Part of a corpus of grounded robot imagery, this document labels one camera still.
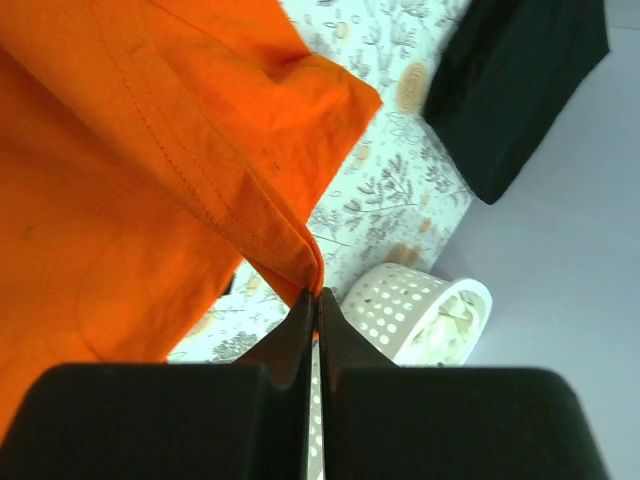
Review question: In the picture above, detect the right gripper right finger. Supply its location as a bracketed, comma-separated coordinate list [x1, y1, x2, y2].
[317, 290, 608, 479]

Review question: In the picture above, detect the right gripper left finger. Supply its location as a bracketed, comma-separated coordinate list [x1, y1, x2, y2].
[1, 292, 315, 479]

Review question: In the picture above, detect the orange t shirt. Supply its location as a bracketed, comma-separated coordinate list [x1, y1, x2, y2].
[1, 1, 381, 427]

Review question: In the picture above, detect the cream t shirt in basket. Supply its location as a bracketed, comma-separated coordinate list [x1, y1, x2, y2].
[396, 291, 488, 366]

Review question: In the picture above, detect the white perforated laundry basket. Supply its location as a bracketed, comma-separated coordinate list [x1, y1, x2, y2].
[299, 262, 495, 480]

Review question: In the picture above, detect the floral patterned table mat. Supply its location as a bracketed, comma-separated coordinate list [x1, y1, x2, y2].
[167, 0, 481, 366]

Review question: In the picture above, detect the folded black t shirt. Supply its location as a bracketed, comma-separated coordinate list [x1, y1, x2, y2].
[422, 0, 610, 205]

